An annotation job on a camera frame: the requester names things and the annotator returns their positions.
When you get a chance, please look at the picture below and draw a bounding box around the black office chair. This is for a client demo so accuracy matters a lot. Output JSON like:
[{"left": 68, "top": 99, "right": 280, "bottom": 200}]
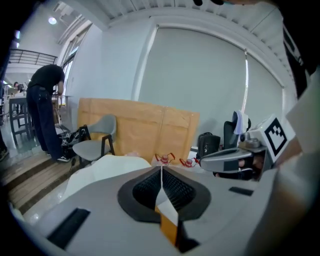
[{"left": 222, "top": 110, "right": 252, "bottom": 151}]

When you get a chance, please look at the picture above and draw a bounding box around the black bag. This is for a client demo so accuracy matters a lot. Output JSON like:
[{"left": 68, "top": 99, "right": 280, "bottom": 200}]
[{"left": 58, "top": 124, "right": 88, "bottom": 160}]

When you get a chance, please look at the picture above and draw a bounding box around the light blue shirt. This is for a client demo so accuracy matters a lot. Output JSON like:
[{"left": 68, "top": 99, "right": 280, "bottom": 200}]
[{"left": 234, "top": 109, "right": 246, "bottom": 135}]

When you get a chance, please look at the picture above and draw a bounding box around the black mezzanine railing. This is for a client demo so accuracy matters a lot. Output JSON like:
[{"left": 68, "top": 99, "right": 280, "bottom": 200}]
[{"left": 8, "top": 48, "right": 59, "bottom": 67}]

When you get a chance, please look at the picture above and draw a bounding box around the black backpack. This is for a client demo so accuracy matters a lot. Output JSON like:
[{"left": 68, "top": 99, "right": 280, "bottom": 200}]
[{"left": 198, "top": 132, "right": 222, "bottom": 160}]

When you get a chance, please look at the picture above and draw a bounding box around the tall window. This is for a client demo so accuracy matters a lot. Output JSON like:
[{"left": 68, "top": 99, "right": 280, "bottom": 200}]
[{"left": 60, "top": 39, "right": 77, "bottom": 84}]

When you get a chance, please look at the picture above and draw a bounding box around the person's right hand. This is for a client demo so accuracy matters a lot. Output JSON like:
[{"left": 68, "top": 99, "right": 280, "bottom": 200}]
[{"left": 238, "top": 152, "right": 266, "bottom": 181}]

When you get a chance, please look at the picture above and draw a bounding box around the grey chair with dark legs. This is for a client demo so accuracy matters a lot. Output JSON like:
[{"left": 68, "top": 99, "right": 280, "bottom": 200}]
[{"left": 72, "top": 114, "right": 118, "bottom": 169}]

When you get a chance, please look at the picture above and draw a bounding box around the brown paper-wrapped panel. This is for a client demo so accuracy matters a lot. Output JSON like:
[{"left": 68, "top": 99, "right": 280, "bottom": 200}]
[{"left": 77, "top": 97, "right": 201, "bottom": 165}]

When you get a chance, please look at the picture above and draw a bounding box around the person's black shirt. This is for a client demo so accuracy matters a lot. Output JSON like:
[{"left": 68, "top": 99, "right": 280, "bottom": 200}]
[{"left": 281, "top": 14, "right": 320, "bottom": 99}]

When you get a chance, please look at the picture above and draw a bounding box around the grey roller blind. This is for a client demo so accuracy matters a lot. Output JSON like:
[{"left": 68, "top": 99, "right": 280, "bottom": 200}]
[
  {"left": 245, "top": 53, "right": 285, "bottom": 132},
  {"left": 138, "top": 24, "right": 248, "bottom": 122}
]

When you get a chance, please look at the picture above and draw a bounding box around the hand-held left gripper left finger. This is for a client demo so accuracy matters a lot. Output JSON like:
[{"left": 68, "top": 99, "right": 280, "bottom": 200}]
[{"left": 37, "top": 166, "right": 181, "bottom": 256}]

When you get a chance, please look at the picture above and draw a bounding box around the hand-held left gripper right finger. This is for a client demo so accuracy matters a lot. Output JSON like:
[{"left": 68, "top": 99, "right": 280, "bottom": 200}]
[{"left": 162, "top": 166, "right": 261, "bottom": 256}]

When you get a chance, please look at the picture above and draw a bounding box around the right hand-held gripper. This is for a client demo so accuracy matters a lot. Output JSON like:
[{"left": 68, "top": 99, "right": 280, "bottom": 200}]
[{"left": 199, "top": 113, "right": 297, "bottom": 181}]

